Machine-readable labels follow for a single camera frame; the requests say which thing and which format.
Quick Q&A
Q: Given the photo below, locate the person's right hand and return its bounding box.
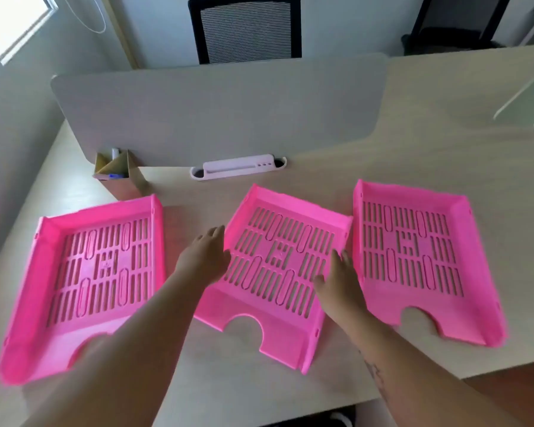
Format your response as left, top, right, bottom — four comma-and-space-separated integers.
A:
313, 249, 370, 328

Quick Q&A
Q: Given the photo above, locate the person's left forearm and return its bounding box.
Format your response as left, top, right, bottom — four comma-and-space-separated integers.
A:
22, 267, 215, 427

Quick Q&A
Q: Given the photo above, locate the black mesh office chair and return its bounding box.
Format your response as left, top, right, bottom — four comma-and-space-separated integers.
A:
187, 0, 303, 65

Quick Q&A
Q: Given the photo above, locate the white cable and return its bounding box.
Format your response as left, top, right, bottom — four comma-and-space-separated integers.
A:
62, 0, 108, 35

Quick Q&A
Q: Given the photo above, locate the window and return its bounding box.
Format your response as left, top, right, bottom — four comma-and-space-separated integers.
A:
0, 0, 59, 68

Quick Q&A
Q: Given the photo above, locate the grey desk divider panel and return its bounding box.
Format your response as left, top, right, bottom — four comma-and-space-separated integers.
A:
51, 52, 389, 168

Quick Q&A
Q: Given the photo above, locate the person's left hand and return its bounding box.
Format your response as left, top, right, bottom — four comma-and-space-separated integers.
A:
174, 226, 232, 289

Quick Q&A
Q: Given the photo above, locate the white plastic cable grommet tray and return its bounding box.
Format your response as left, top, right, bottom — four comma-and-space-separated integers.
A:
190, 154, 288, 181

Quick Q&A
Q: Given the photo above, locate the brown cardboard pen holder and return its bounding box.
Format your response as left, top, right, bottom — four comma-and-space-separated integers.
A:
92, 149, 149, 202

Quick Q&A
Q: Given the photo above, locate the pink plastic letter tray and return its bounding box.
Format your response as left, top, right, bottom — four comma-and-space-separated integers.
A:
352, 179, 509, 348
193, 184, 354, 375
0, 194, 168, 387

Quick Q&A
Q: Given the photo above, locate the person's right forearm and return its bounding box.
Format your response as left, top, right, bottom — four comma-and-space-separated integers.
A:
337, 312, 525, 427

